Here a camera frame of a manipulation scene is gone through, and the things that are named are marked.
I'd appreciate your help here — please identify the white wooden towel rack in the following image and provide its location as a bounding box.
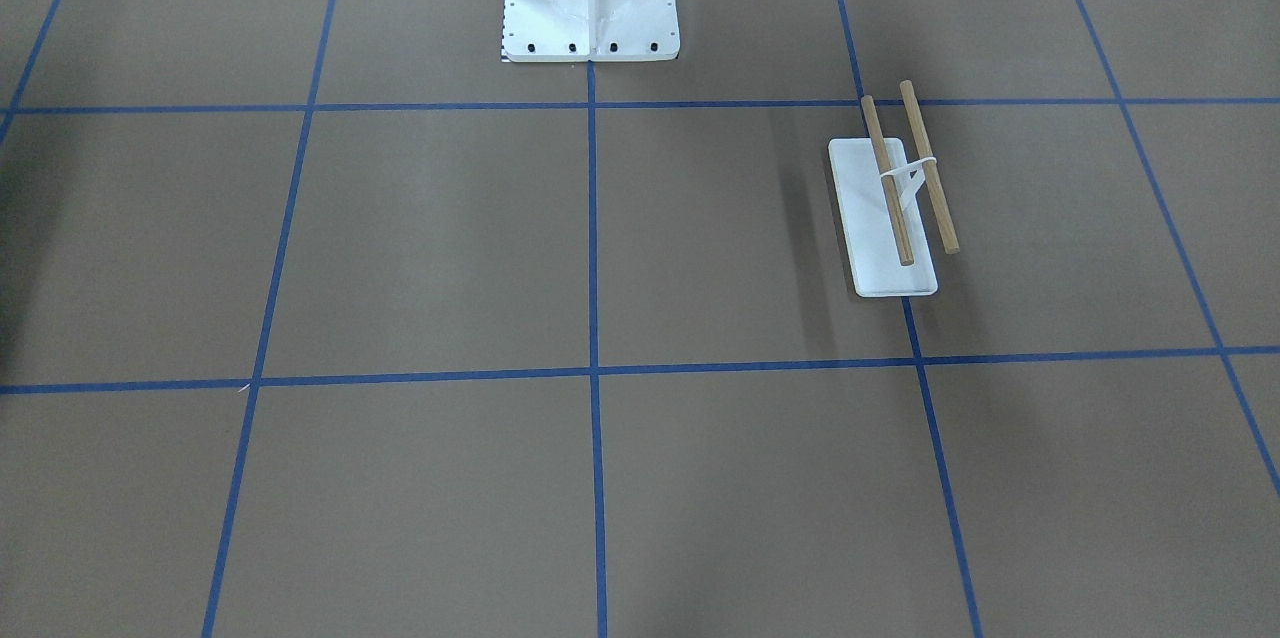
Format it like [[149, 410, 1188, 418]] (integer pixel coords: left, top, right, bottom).
[[827, 79, 959, 299]]

